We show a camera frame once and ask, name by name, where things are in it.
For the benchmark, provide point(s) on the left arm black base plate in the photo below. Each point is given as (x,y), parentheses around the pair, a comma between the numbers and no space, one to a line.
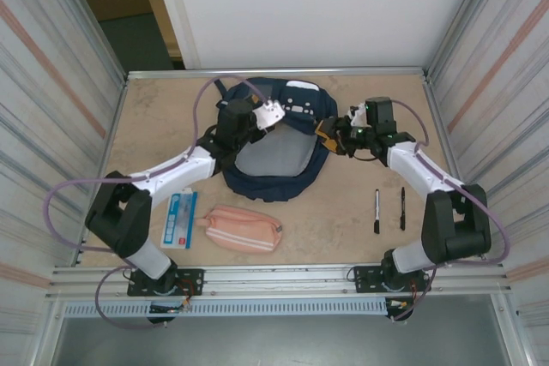
(193,280)

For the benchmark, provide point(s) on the blue white plastic card pack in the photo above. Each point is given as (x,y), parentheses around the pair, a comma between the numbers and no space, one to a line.
(180,222)

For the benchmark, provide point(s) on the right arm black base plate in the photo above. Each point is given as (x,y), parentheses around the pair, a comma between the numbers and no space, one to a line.
(364,278)

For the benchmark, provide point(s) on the pink striped pencil case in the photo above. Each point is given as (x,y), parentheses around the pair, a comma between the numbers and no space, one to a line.
(244,231)

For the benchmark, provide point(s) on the white black marker pen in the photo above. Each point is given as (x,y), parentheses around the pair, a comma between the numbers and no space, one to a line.
(376,209)

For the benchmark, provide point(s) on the white door frame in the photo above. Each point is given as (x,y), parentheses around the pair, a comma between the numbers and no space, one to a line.
(171,10)

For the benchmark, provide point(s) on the navy blue backpack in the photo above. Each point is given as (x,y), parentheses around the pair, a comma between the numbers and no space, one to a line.
(274,160)

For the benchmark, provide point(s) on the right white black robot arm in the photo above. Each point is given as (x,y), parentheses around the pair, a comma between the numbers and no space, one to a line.
(454,224)

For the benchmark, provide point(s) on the aluminium table side rail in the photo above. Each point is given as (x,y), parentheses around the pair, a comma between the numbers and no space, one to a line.
(108,147)
(448,147)

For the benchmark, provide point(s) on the grey metal shelf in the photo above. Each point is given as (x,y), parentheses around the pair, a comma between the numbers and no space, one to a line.
(274,340)

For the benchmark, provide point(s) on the long aluminium mounting rail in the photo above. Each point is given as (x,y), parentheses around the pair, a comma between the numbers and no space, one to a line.
(279,274)

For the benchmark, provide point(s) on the aluminium table end bar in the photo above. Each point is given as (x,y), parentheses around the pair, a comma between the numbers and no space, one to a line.
(274,73)

